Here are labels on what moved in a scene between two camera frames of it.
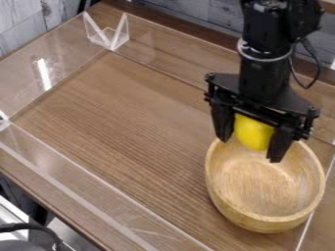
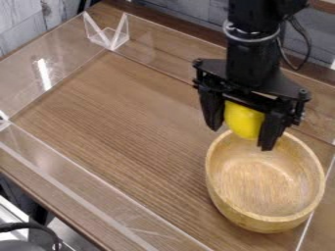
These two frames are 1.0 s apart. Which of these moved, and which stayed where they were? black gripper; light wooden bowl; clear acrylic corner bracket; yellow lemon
Moved: yellow lemon; black gripper
Stayed: clear acrylic corner bracket; light wooden bowl
